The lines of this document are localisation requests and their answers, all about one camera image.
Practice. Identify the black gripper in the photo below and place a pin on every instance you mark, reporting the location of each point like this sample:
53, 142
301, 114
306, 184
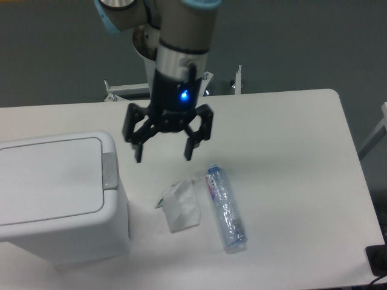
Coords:
172, 109

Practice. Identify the grey lid push button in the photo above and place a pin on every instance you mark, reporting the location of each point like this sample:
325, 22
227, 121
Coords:
110, 172

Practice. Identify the white trash can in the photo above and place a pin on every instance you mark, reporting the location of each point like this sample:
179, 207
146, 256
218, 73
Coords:
92, 236

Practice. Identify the white trash can lid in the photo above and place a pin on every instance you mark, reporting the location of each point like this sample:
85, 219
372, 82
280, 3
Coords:
50, 180

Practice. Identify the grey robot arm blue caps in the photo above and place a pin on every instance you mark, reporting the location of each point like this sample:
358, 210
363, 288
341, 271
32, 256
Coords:
178, 35

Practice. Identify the crumpled clear plastic wrapper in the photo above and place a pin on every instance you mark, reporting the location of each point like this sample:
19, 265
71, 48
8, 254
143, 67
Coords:
180, 206

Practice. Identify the clear plastic water bottle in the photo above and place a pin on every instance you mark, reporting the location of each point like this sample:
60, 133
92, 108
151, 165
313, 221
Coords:
226, 209

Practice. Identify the white stand leg at right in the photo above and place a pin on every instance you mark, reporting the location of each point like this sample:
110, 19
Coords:
375, 136

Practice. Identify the black device at table edge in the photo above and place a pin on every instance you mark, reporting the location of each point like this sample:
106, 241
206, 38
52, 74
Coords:
376, 255

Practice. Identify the white metal base frame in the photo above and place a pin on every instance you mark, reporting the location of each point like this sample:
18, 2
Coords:
210, 85

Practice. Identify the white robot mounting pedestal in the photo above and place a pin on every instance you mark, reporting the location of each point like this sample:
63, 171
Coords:
145, 39

